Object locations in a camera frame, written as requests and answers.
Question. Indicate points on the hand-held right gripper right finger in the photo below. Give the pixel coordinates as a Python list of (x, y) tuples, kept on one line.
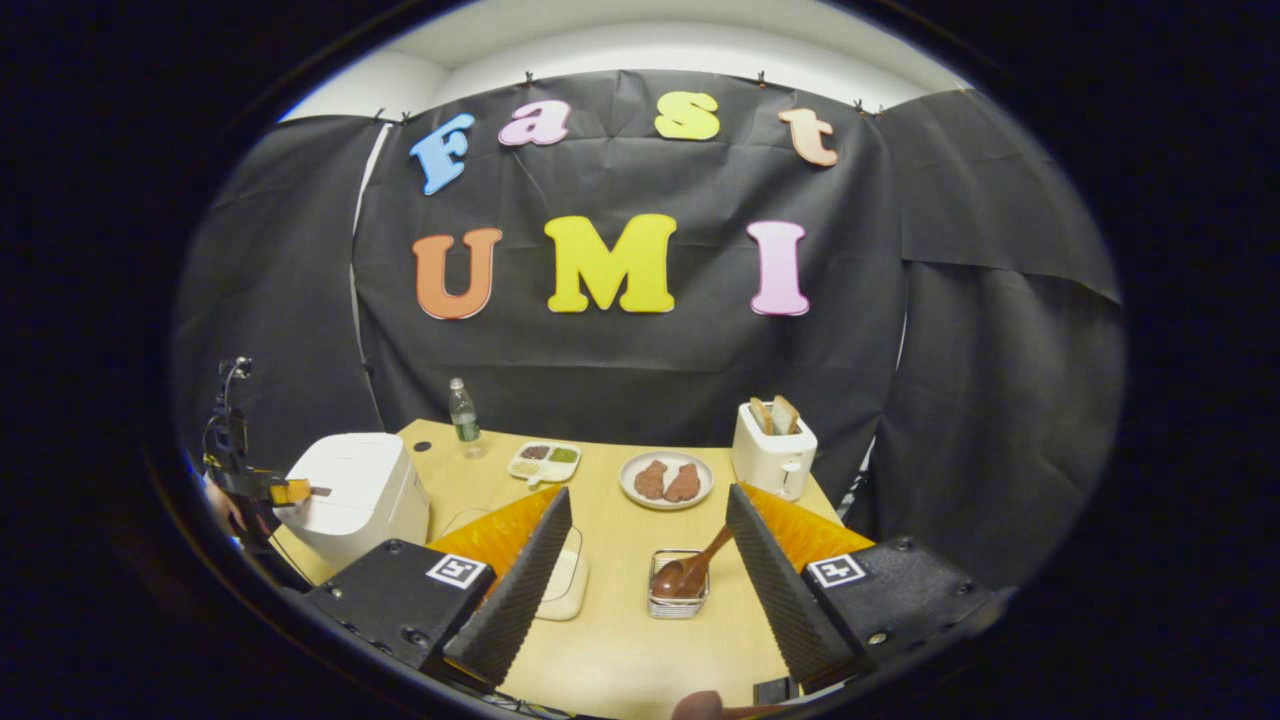
[(782, 590)]

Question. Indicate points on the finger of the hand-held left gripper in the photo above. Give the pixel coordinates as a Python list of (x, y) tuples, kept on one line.
[(292, 491)]

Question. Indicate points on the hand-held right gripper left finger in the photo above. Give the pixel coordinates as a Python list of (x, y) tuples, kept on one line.
[(520, 590)]

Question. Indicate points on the white rice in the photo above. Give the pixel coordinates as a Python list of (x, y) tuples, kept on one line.
[(560, 580)]

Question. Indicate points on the white rice cooker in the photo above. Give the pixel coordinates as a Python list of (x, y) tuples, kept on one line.
[(350, 490)]

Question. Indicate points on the wooden spoon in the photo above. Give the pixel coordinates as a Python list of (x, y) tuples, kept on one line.
[(675, 578)]

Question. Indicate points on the clear plastic container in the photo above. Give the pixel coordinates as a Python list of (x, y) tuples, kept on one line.
[(570, 610)]

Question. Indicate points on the white divided condiment dish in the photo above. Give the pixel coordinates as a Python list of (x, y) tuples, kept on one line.
[(545, 470)]

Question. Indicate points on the white toaster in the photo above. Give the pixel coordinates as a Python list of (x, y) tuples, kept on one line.
[(770, 460)]

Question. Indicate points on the brown meat piece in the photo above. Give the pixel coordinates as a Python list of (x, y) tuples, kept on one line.
[(683, 483), (650, 481)]

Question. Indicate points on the round white plate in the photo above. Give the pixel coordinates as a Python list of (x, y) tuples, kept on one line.
[(628, 485)]

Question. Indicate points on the toasted bread slice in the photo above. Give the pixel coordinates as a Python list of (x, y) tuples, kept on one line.
[(785, 414), (762, 416)]

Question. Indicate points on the clear plastic water bottle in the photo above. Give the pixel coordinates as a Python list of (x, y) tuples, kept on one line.
[(465, 420)]

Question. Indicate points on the black backdrop cloth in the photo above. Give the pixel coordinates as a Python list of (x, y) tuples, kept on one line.
[(640, 370)]

